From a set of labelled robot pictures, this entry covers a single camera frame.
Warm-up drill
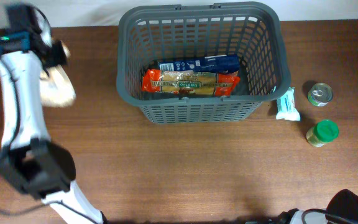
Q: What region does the clear bag of rice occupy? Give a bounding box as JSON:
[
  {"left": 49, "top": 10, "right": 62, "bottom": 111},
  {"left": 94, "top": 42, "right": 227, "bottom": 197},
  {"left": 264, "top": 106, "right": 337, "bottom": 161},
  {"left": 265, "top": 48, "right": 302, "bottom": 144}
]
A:
[{"left": 39, "top": 65, "right": 76, "bottom": 108}]

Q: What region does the orange spaghetti packet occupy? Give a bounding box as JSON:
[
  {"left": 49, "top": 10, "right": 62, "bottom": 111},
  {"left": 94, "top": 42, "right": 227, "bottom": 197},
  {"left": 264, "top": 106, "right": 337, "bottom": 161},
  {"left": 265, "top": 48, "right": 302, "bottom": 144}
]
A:
[{"left": 142, "top": 69, "right": 241, "bottom": 96}]

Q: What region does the blue cardboard food box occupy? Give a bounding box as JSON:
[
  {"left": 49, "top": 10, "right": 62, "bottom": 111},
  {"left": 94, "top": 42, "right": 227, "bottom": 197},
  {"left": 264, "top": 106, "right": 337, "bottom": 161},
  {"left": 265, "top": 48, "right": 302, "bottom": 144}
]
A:
[{"left": 158, "top": 55, "right": 239, "bottom": 74}]

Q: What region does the grey plastic mesh basket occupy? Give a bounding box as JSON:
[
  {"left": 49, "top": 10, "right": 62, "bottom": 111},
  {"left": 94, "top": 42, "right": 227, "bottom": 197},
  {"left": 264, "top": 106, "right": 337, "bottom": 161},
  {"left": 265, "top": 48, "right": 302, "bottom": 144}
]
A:
[{"left": 116, "top": 2, "right": 291, "bottom": 124}]

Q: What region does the tin can with pull tab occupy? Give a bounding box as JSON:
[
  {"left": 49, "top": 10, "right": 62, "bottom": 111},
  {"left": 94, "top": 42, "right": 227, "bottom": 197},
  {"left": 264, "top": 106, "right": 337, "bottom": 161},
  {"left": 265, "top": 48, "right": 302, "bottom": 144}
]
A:
[{"left": 307, "top": 83, "right": 334, "bottom": 107}]

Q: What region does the green lid glass jar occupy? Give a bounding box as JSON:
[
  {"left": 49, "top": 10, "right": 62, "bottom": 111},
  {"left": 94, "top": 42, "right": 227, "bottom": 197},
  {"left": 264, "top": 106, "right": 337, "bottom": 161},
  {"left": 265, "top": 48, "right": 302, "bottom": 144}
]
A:
[{"left": 306, "top": 119, "right": 339, "bottom": 147}]

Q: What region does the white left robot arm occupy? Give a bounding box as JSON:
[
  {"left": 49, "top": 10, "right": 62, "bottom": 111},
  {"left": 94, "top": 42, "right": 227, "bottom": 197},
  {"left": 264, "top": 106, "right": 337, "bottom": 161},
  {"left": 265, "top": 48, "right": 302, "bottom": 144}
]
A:
[{"left": 0, "top": 31, "right": 107, "bottom": 223}]

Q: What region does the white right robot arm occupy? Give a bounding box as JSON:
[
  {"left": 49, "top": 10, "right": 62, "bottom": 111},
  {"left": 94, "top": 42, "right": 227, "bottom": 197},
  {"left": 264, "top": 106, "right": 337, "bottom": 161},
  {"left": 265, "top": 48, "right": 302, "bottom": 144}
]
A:
[{"left": 272, "top": 189, "right": 358, "bottom": 224}]

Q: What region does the green white tissue pack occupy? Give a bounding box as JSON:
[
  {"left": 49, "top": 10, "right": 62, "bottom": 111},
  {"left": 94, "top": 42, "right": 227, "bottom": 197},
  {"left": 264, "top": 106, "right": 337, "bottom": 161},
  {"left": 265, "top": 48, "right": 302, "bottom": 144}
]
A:
[{"left": 275, "top": 87, "right": 301, "bottom": 121}]

